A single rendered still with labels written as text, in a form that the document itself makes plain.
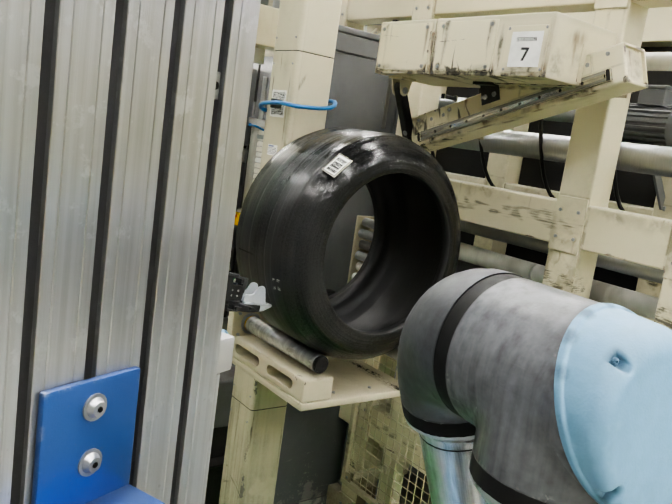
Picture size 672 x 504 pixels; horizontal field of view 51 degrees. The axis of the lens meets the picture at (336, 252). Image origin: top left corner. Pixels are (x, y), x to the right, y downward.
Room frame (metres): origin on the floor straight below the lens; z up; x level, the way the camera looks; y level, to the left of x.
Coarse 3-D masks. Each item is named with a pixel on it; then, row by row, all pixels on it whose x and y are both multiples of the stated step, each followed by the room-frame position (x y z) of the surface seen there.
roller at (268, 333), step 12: (252, 324) 1.85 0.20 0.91; (264, 324) 1.83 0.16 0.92; (264, 336) 1.79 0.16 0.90; (276, 336) 1.76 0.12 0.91; (288, 336) 1.75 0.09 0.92; (288, 348) 1.70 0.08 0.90; (300, 348) 1.68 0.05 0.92; (300, 360) 1.66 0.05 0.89; (312, 360) 1.62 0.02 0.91; (324, 360) 1.63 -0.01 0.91
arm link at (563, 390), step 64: (448, 320) 0.49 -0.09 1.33; (512, 320) 0.45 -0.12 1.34; (576, 320) 0.42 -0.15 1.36; (640, 320) 0.42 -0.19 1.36; (448, 384) 0.48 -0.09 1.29; (512, 384) 0.43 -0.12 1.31; (576, 384) 0.39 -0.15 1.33; (640, 384) 0.39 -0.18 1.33; (512, 448) 0.42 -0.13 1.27; (576, 448) 0.38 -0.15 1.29; (640, 448) 0.39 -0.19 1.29
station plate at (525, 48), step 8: (520, 32) 1.69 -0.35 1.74; (528, 32) 1.67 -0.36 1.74; (536, 32) 1.66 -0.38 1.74; (512, 40) 1.71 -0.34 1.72; (520, 40) 1.69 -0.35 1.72; (528, 40) 1.67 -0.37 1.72; (536, 40) 1.65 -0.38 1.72; (512, 48) 1.70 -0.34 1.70; (520, 48) 1.69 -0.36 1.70; (528, 48) 1.67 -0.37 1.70; (536, 48) 1.65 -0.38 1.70; (512, 56) 1.70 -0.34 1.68; (520, 56) 1.68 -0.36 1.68; (528, 56) 1.66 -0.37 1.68; (536, 56) 1.65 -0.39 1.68; (512, 64) 1.70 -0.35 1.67; (520, 64) 1.68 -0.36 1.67; (528, 64) 1.66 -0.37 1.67; (536, 64) 1.64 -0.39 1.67
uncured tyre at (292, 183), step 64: (256, 192) 1.69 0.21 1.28; (320, 192) 1.57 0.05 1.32; (384, 192) 2.02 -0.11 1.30; (448, 192) 1.79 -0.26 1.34; (256, 256) 1.63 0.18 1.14; (320, 256) 1.56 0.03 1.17; (384, 256) 2.04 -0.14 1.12; (448, 256) 1.81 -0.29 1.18; (320, 320) 1.58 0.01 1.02; (384, 320) 1.91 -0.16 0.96
